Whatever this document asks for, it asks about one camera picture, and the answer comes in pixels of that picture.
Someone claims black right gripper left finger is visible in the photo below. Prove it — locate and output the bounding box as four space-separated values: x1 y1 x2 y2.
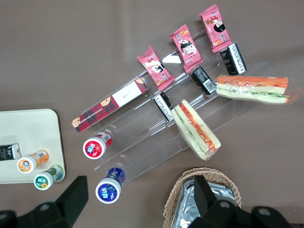
16 175 89 228

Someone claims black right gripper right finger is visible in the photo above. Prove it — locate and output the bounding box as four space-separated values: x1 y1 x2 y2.
192 175 252 228

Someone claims triangle sandwich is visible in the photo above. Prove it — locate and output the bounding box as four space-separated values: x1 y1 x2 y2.
215 75 291 105
171 99 222 161

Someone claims cream plastic tray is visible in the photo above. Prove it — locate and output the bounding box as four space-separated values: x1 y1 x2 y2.
0 108 66 185

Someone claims foil food container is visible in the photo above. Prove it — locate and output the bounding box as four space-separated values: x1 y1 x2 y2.
172 178 236 228

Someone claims light wicker basket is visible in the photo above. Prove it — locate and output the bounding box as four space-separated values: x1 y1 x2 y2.
162 167 242 228

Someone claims green capped candy bottle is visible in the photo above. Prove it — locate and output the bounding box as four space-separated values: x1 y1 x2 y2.
33 164 65 191

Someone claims blue capped candy bottle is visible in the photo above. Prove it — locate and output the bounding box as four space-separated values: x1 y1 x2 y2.
95 167 127 204

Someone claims orange capped candy bottle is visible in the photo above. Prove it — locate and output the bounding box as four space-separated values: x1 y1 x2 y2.
16 150 50 174

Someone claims red capped candy bottle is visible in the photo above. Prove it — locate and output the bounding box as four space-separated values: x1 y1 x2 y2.
82 131 113 160

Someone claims small black snack box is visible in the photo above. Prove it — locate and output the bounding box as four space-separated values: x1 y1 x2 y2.
191 66 217 96
219 42 248 76
0 143 22 162
153 92 174 123

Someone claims clear acrylic stepped stand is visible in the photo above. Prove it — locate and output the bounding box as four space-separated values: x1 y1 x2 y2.
91 30 276 184

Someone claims red plaid cookie box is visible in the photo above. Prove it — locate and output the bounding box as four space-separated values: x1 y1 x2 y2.
71 77 150 133

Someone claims pink cartoon snack packet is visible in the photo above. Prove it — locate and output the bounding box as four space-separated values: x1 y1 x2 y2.
169 23 204 74
136 46 176 92
198 4 233 54

